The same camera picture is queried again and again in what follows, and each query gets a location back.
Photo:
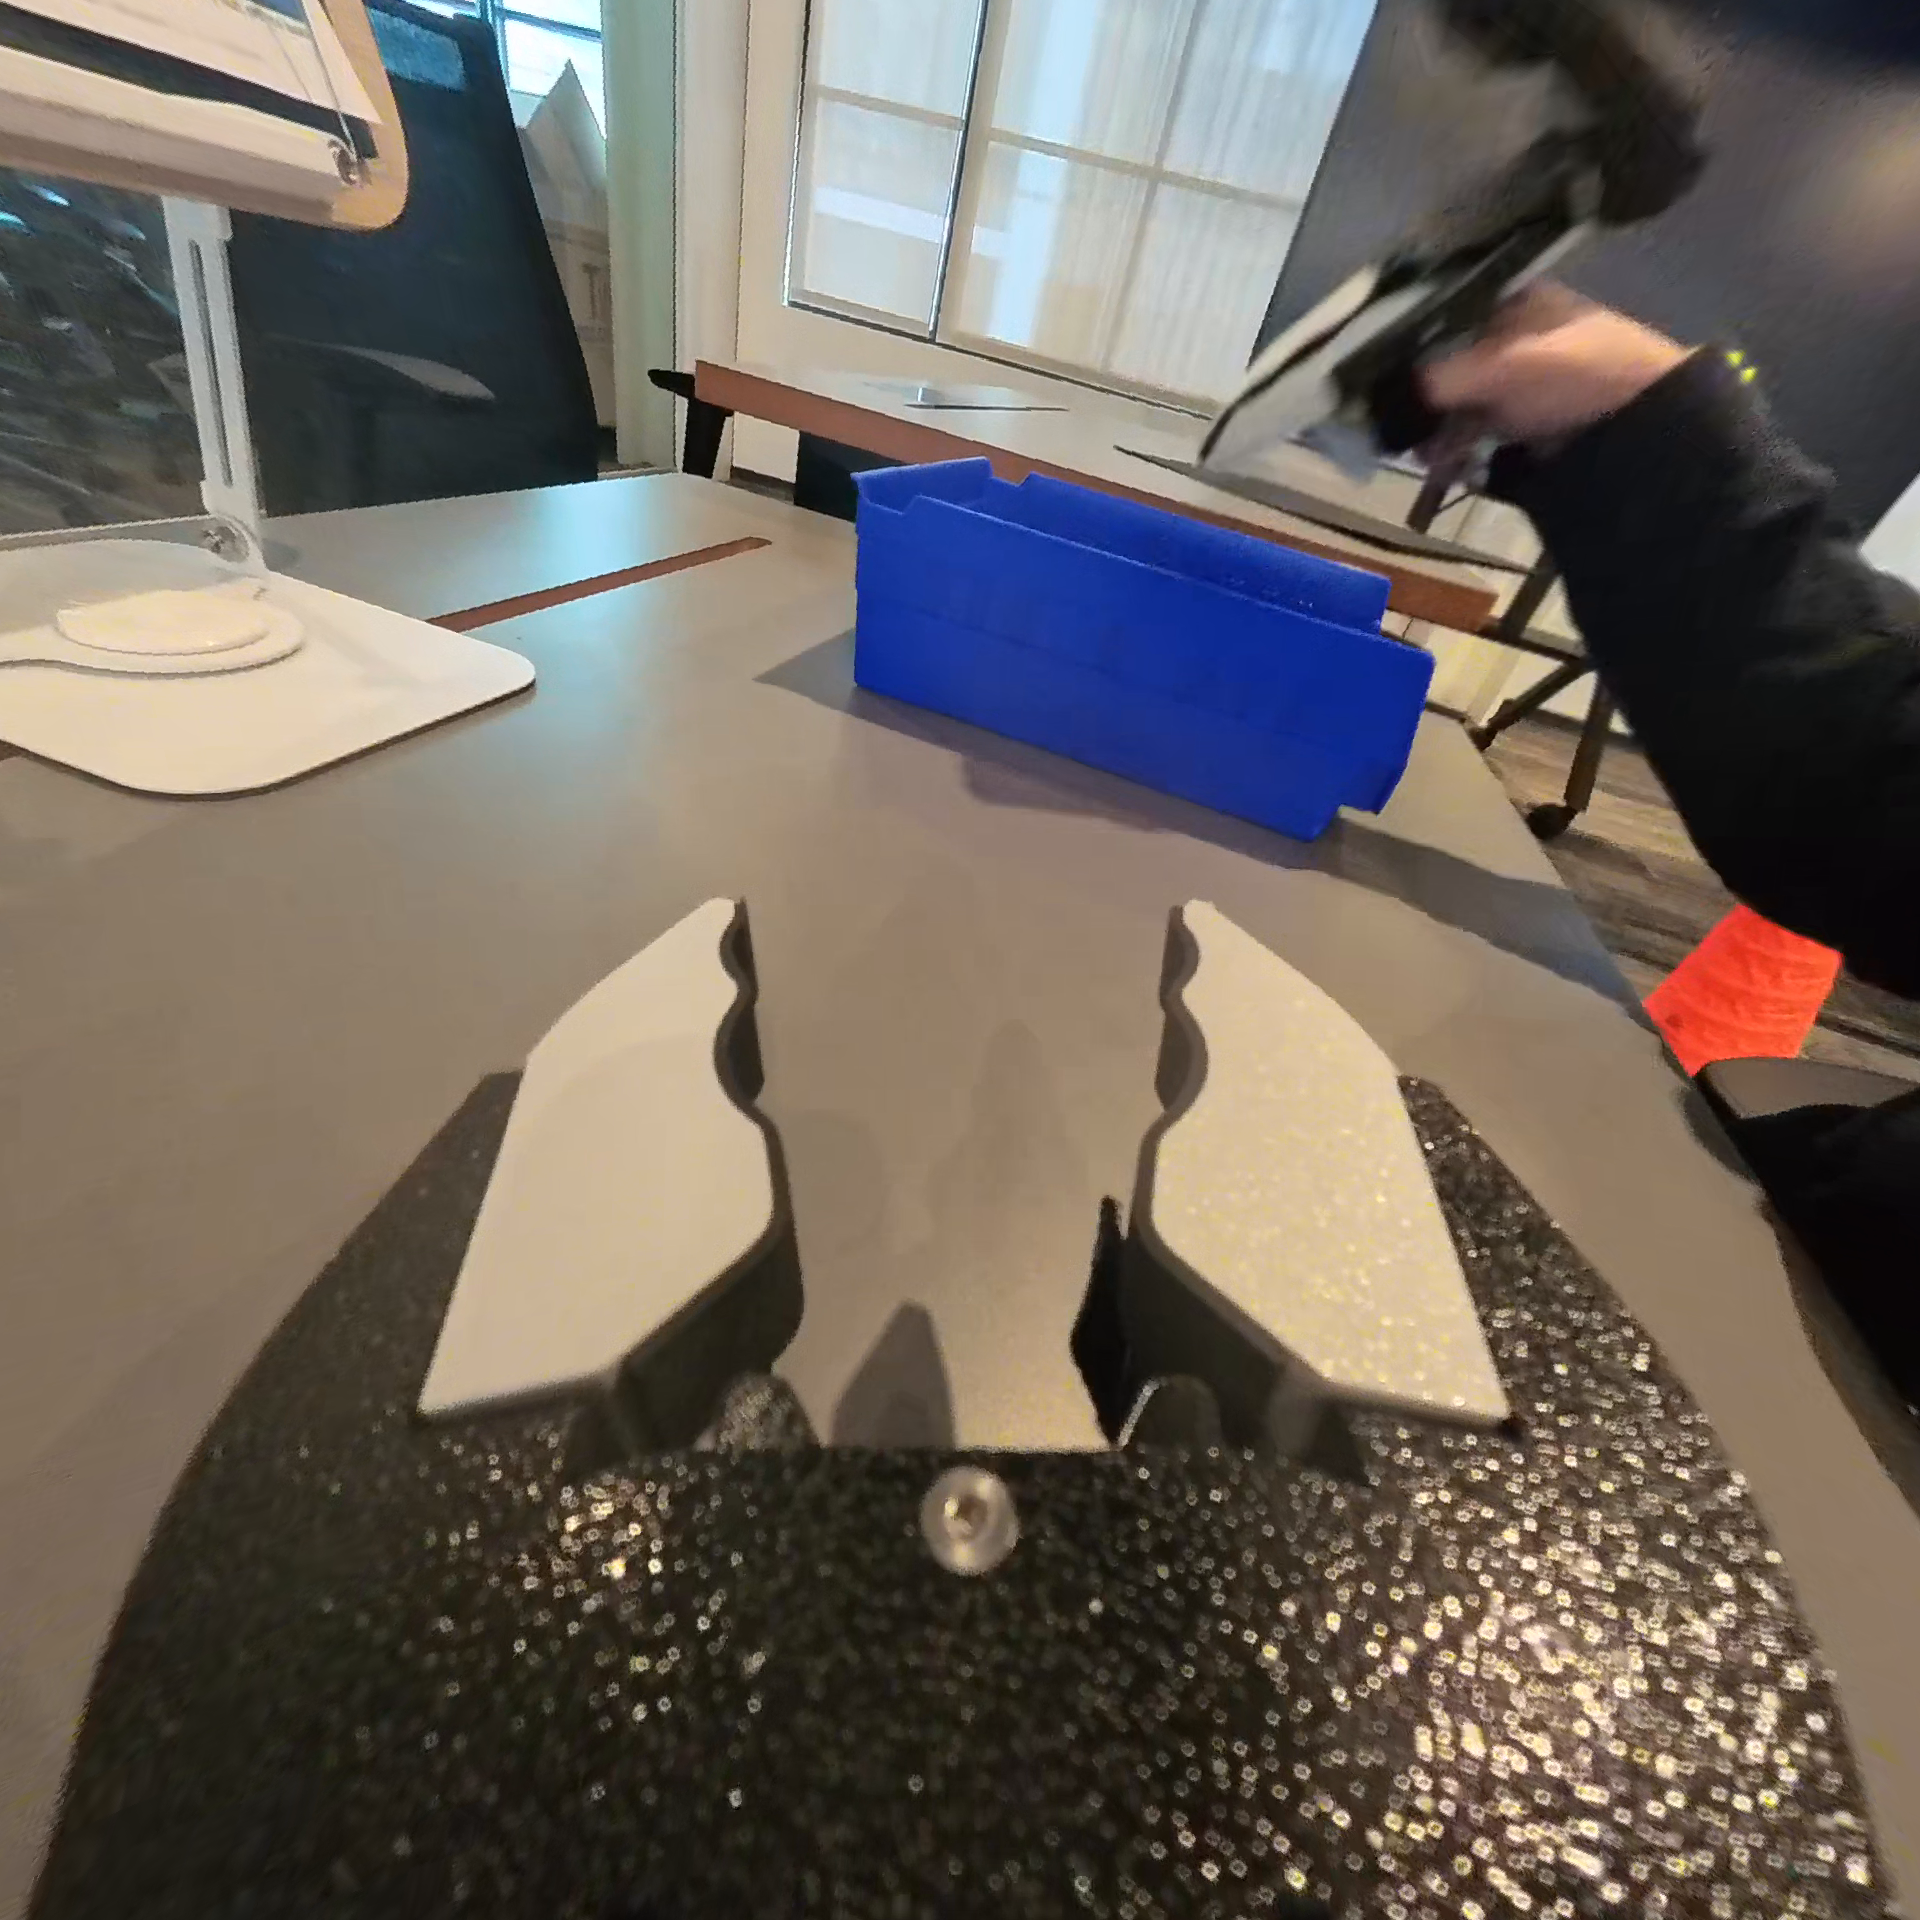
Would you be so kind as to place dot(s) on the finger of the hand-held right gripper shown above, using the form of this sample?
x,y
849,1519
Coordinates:
x,y
1324,328
1320,411

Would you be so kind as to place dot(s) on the white display stand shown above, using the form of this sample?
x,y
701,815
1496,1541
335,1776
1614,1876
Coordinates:
x,y
374,701

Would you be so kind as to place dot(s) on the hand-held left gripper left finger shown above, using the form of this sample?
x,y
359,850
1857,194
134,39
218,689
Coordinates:
x,y
610,1198

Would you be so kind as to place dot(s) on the blue plastic bin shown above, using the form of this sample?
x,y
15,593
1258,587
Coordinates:
x,y
1130,676

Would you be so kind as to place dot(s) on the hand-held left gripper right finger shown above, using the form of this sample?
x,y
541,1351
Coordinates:
x,y
1320,1198

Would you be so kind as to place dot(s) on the black rolling panel stand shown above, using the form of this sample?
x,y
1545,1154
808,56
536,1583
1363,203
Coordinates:
x,y
1798,228

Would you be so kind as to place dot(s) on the person's right hand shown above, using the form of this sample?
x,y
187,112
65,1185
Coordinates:
x,y
1561,376

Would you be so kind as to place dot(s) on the white framed window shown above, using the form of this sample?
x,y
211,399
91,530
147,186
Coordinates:
x,y
1052,186

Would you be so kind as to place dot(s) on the grey desk with wooden edge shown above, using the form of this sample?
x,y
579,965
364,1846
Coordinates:
x,y
812,392

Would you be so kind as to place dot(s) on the orange traffic cone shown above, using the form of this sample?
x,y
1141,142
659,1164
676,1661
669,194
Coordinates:
x,y
1742,991

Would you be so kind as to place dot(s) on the black office chair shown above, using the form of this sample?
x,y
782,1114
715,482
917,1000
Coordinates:
x,y
421,297

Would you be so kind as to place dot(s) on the person's right forearm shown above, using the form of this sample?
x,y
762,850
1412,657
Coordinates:
x,y
1771,676

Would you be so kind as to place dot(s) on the flat metal plate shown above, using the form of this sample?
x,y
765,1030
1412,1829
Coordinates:
x,y
970,399

